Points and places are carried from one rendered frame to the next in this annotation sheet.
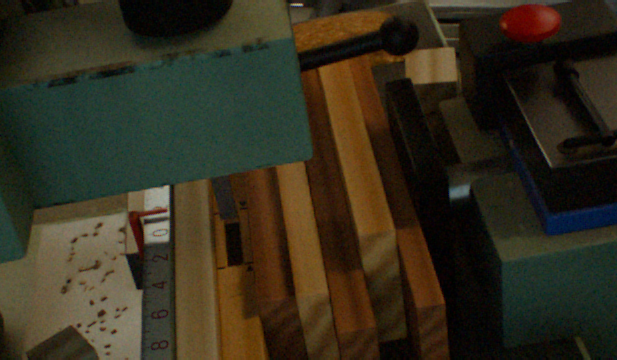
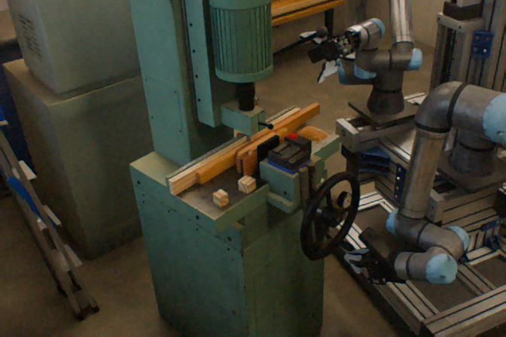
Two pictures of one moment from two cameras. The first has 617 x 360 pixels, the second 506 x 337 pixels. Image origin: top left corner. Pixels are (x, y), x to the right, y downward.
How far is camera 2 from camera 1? 1.32 m
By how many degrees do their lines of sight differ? 37
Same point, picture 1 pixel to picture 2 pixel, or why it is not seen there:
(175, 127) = (237, 121)
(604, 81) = (291, 149)
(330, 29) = (311, 129)
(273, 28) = (250, 115)
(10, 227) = (213, 122)
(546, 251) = (264, 164)
